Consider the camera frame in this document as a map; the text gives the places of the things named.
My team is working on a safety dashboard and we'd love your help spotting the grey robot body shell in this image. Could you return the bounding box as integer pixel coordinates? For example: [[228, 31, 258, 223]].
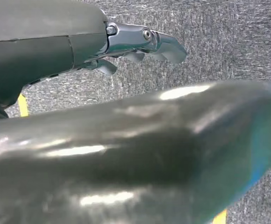
[[0, 79, 271, 224]]

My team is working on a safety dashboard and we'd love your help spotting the yellow floor tape square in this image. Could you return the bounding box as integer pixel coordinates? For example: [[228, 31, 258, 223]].
[[17, 92, 30, 118], [211, 209, 228, 224]]

